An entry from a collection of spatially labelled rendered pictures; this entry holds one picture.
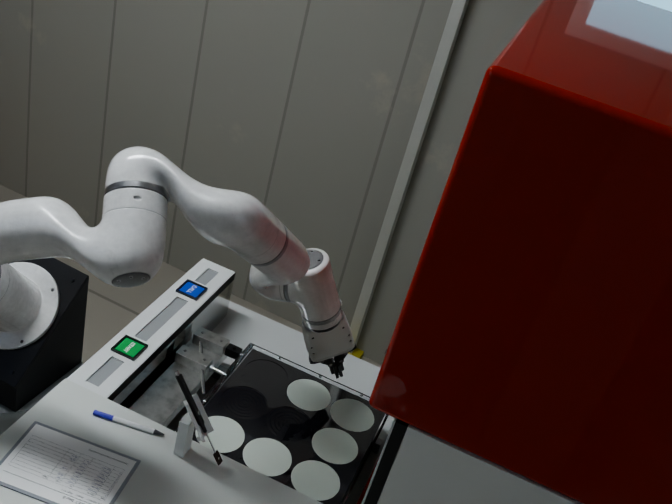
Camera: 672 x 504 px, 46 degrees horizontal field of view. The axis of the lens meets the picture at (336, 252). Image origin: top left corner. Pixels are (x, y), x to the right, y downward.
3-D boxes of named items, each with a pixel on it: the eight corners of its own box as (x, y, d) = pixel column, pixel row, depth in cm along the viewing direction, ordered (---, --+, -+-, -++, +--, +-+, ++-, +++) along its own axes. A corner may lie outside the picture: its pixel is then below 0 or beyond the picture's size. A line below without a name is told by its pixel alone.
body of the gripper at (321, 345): (340, 295, 168) (349, 332, 175) (294, 311, 167) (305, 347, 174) (350, 318, 162) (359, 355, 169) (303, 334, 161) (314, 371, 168)
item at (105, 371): (226, 314, 207) (235, 271, 200) (100, 449, 161) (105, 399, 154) (195, 300, 209) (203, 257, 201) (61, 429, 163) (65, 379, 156)
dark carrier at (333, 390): (386, 411, 180) (387, 409, 179) (332, 518, 151) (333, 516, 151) (252, 350, 186) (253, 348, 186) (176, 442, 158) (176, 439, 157)
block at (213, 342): (228, 349, 187) (230, 339, 185) (221, 356, 184) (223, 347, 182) (198, 335, 188) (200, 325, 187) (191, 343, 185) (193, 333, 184)
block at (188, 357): (212, 367, 180) (214, 357, 179) (204, 376, 177) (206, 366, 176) (181, 353, 182) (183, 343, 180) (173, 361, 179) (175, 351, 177)
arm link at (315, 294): (290, 319, 162) (332, 324, 159) (276, 271, 154) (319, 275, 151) (305, 291, 168) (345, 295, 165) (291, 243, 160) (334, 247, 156)
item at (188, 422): (209, 454, 148) (220, 403, 141) (198, 468, 144) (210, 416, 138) (180, 441, 149) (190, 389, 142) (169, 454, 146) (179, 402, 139)
